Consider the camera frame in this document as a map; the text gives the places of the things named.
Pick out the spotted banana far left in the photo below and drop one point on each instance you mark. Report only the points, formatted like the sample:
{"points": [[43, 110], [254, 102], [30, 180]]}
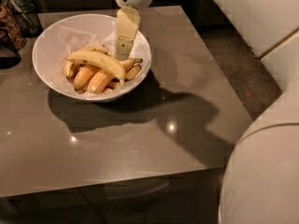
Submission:
{"points": [[70, 69]]}

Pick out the patterned brown container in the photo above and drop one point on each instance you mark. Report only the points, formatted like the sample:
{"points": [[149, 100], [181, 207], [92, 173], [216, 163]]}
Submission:
{"points": [[8, 22]]}

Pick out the white bowl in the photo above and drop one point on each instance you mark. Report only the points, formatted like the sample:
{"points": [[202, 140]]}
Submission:
{"points": [[56, 41]]}

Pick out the banana at back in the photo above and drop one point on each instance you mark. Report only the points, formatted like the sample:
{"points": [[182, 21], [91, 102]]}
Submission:
{"points": [[96, 48]]}

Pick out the large yellow top banana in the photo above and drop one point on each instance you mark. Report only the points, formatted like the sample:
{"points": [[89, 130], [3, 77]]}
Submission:
{"points": [[100, 60]]}

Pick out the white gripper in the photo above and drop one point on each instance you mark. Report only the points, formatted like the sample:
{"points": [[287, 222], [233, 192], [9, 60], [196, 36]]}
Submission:
{"points": [[127, 23]]}

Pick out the orange banana middle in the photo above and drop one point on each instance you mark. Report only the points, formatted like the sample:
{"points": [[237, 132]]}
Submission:
{"points": [[99, 81]]}

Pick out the banana right upper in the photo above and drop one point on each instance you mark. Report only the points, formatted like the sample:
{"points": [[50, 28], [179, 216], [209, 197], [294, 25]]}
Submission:
{"points": [[130, 62]]}

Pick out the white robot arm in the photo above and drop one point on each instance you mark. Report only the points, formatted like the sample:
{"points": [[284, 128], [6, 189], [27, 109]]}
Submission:
{"points": [[261, 183]]}

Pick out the small banana right lower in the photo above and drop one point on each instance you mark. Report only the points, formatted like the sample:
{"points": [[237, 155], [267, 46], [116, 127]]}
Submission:
{"points": [[132, 72]]}

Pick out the orange banana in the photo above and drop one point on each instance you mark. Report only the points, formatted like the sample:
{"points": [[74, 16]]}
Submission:
{"points": [[84, 76], [99, 81]]}

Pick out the orange banana left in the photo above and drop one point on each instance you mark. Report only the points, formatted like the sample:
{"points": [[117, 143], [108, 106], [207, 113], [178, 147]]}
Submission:
{"points": [[84, 76]]}

